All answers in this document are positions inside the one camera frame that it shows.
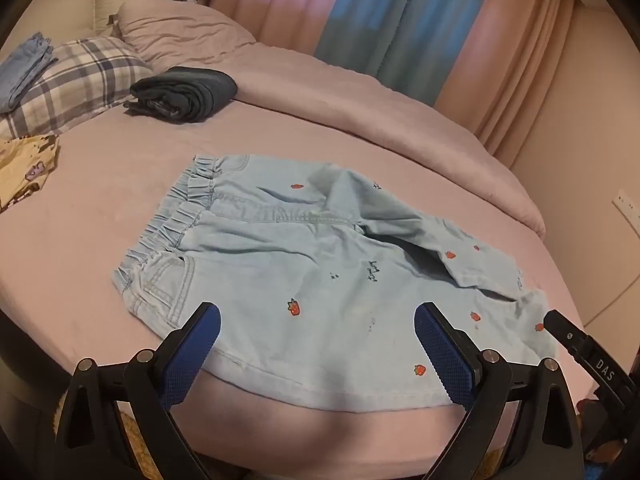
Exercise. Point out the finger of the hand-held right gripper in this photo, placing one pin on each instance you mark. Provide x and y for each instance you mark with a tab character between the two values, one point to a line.
567	332

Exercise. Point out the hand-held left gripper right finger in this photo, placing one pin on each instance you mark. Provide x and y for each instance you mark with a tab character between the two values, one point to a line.
445	355

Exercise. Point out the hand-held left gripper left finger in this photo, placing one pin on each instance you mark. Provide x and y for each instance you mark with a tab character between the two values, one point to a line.
192	355

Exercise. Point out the light blue strawberry pants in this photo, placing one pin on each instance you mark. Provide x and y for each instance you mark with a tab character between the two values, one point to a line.
300	270

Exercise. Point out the dark folded pants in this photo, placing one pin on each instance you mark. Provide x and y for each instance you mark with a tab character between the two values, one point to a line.
185	92

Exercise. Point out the tan shaggy rug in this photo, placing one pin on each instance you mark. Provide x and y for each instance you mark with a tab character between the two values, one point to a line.
140	435

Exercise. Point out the round bed pink sheet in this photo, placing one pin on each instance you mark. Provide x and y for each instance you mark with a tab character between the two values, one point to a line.
100	240

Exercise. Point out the pink duvet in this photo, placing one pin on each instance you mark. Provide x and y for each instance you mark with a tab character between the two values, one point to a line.
380	120

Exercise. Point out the yellow printed cloth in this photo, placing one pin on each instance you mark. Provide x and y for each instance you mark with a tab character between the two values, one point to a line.
22	167

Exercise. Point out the pink curtain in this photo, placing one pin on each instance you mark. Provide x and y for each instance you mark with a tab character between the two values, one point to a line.
520	60
280	5

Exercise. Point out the plaid pillow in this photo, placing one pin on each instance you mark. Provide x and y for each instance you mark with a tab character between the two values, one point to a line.
80	80

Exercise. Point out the pink pillow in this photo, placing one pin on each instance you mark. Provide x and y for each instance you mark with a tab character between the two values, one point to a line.
185	32

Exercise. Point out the blue curtain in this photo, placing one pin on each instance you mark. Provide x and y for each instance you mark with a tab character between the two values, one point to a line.
395	25

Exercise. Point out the folded blue jeans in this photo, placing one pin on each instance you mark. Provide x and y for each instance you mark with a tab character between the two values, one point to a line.
22	67

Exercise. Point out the cream pillow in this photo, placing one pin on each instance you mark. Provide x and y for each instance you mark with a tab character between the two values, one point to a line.
112	7

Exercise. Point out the white wall socket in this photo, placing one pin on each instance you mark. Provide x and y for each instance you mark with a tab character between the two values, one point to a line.
629	210

